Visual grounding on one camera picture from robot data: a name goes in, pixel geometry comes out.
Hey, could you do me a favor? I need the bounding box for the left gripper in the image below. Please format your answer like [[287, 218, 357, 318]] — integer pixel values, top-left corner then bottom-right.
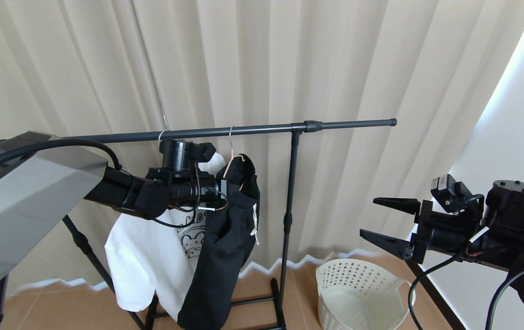
[[172, 178, 229, 206]]

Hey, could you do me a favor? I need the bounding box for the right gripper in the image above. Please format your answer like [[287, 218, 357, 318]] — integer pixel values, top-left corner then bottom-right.
[[360, 197, 483, 266]]

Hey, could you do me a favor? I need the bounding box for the black garment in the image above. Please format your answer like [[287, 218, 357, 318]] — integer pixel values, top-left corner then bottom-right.
[[177, 154, 261, 330]]

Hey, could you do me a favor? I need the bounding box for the white printed T-shirt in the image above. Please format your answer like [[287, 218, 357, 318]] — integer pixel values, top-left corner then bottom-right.
[[104, 153, 227, 313]]

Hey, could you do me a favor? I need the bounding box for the white laundry basket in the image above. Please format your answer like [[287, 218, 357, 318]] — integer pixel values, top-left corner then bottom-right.
[[316, 258, 416, 330]]

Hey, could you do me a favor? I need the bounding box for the black clothes rack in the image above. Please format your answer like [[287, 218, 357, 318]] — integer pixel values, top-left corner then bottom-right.
[[0, 118, 398, 330]]

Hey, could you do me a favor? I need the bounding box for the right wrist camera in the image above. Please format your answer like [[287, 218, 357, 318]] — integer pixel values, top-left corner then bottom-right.
[[431, 174, 485, 217]]

